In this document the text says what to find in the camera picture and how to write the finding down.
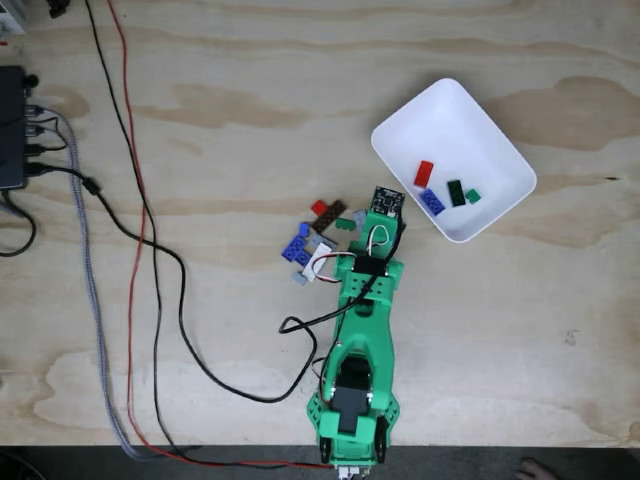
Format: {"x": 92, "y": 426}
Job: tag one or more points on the grey 2x4 lego brick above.
{"x": 359, "y": 217}
{"x": 316, "y": 239}

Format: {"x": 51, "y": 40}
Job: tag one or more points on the green narrow lego brick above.
{"x": 345, "y": 224}

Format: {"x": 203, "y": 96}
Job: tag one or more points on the brown 2x6 lego brick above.
{"x": 331, "y": 216}

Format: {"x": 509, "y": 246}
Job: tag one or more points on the red 2x2 lego brick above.
{"x": 318, "y": 206}

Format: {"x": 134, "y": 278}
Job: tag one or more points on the blue 2x4 lego brick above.
{"x": 432, "y": 202}
{"x": 291, "y": 248}

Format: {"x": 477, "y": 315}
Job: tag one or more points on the red 2x4 lego brick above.
{"x": 424, "y": 173}

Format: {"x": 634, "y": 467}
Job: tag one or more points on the dark green 2x4 lego brick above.
{"x": 455, "y": 193}

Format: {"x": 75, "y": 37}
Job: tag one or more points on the green 2x2 lego brick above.
{"x": 473, "y": 196}

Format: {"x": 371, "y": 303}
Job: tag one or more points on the white 2x6 lego brick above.
{"x": 316, "y": 263}

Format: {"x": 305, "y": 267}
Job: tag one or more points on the grey 2x2 lego brick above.
{"x": 300, "y": 279}

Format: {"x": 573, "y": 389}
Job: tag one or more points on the white plastic bin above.
{"x": 450, "y": 125}

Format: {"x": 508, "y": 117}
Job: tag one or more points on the person's foot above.
{"x": 535, "y": 470}

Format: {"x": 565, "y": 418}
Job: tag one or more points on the small black round knob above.
{"x": 31, "y": 80}

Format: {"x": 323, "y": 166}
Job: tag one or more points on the dark grey usb hub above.
{"x": 12, "y": 125}

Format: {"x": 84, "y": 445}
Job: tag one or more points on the small black object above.
{"x": 57, "y": 7}

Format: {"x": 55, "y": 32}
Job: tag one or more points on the black camera circuit board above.
{"x": 386, "y": 201}

